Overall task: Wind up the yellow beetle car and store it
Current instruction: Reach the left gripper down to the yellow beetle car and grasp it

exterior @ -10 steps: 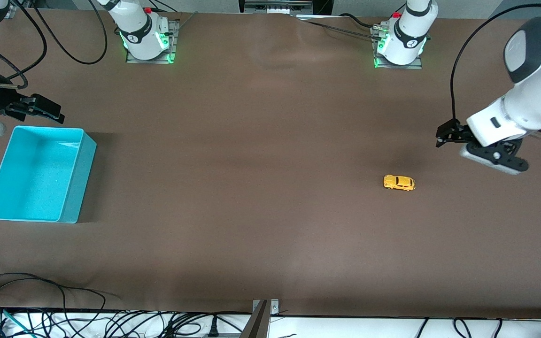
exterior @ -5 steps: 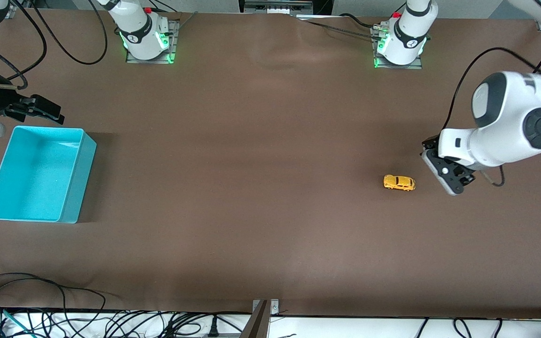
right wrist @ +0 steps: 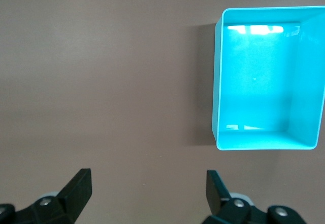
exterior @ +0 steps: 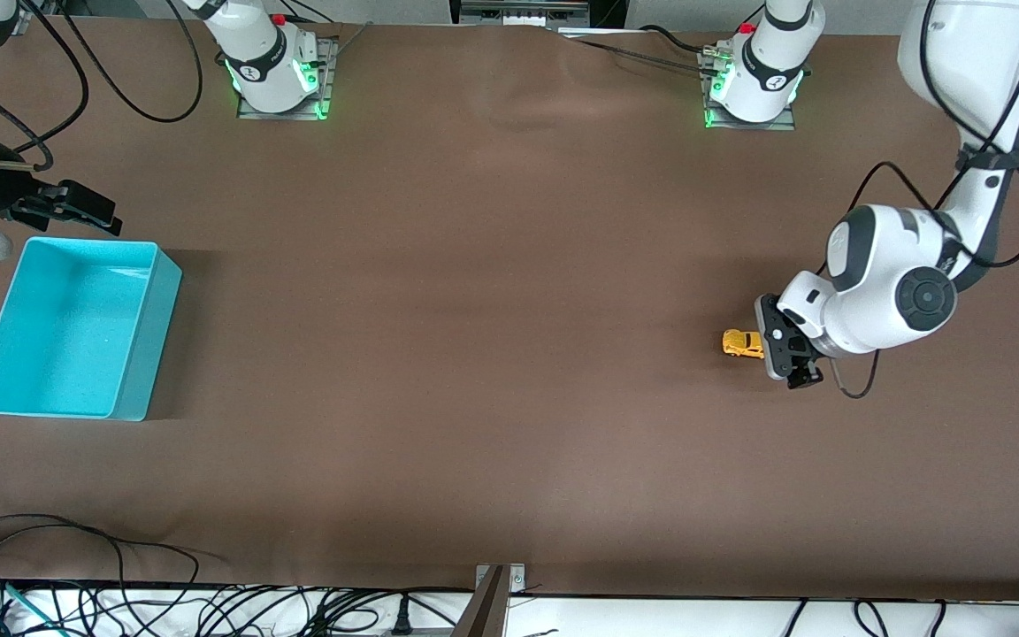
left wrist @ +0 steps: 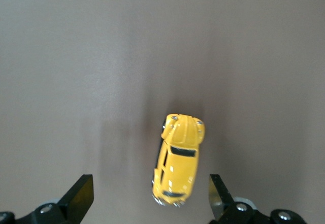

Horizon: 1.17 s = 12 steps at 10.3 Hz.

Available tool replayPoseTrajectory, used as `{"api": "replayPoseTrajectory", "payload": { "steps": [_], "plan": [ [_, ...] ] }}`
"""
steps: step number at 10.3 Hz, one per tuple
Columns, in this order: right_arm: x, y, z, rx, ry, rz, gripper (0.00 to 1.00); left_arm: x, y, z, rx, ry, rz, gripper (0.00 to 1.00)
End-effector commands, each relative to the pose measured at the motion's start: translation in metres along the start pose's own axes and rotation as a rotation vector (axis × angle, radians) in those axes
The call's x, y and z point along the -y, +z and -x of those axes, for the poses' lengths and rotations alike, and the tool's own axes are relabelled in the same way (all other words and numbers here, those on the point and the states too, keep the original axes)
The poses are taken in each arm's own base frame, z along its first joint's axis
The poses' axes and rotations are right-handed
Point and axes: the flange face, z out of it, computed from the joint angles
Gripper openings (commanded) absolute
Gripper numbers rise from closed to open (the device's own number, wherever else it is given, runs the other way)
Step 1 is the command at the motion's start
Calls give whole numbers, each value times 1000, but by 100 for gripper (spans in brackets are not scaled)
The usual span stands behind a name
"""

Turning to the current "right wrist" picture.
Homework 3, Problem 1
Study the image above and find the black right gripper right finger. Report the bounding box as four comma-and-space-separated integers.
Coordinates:
203, 170, 304, 224

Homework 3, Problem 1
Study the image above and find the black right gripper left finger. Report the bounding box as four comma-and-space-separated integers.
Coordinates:
0, 168, 92, 224

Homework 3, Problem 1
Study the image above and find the teal plastic bin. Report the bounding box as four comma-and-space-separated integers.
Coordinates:
211, 5, 325, 151

